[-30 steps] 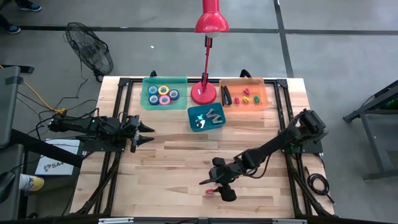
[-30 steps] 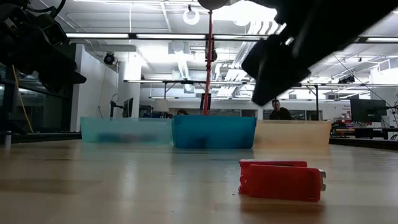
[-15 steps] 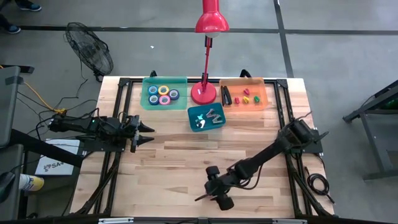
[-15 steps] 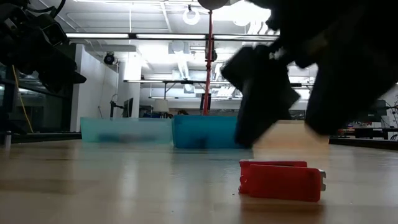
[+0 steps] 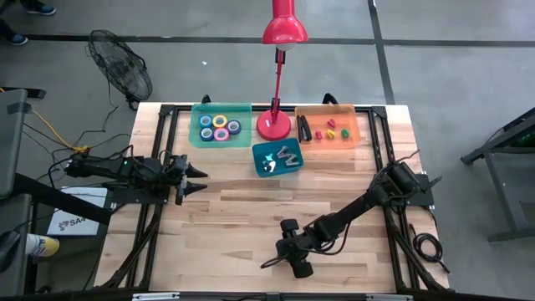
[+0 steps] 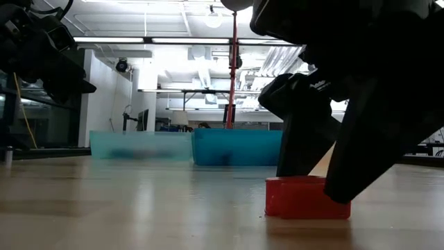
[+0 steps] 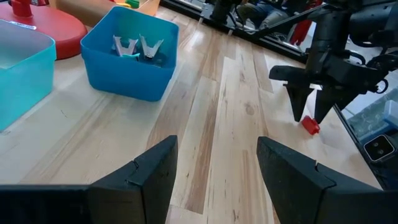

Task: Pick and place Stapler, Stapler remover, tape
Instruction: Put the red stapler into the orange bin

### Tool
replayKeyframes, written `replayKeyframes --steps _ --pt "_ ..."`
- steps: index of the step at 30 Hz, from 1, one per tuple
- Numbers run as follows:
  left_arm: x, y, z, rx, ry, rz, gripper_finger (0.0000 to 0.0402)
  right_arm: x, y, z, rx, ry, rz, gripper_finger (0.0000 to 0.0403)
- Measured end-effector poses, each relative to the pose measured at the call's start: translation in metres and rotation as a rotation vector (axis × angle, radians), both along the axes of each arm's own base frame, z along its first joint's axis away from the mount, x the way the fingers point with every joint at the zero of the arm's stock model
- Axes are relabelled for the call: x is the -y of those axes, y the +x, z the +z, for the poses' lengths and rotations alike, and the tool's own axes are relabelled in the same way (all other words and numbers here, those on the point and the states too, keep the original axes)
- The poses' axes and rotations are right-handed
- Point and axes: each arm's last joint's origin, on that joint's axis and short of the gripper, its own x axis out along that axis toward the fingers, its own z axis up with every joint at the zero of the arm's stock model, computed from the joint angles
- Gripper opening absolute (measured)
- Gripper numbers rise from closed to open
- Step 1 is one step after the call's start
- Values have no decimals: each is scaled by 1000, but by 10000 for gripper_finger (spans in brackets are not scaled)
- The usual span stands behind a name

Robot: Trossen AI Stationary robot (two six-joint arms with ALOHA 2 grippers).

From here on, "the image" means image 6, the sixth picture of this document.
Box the ceiling light strip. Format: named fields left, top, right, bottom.
left=74, top=37, right=145, bottom=44
left=151, top=37, right=230, bottom=44

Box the red desk lamp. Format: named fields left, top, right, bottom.
left=220, top=0, right=254, bottom=130

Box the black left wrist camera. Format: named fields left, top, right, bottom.
left=44, top=15, right=76, bottom=53

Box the black round ceiling device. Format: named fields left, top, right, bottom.
left=114, top=58, right=130, bottom=73

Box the yellow cable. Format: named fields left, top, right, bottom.
left=12, top=72, right=38, bottom=149

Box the round white ceiling lamp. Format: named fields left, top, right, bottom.
left=204, top=5, right=223, bottom=29

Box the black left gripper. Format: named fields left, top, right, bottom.
left=0, top=17, right=97, bottom=105

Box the black upright screen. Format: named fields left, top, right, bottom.
left=222, top=103, right=237, bottom=124

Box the small silver post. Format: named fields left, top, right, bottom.
left=3, top=145, right=14, bottom=167

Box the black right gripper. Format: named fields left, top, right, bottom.
left=249, top=0, right=444, bottom=101

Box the translucent aqua plastic tray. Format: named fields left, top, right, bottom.
left=89, top=130, right=194, bottom=161

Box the blue plastic bin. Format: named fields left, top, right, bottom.
left=191, top=127, right=284, bottom=167

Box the black metal gantry frame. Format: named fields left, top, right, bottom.
left=137, top=88, right=278, bottom=112

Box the black monitor on arm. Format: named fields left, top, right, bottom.
left=121, top=108, right=150, bottom=132

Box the red stapler remover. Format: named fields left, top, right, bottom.
left=265, top=175, right=352, bottom=220

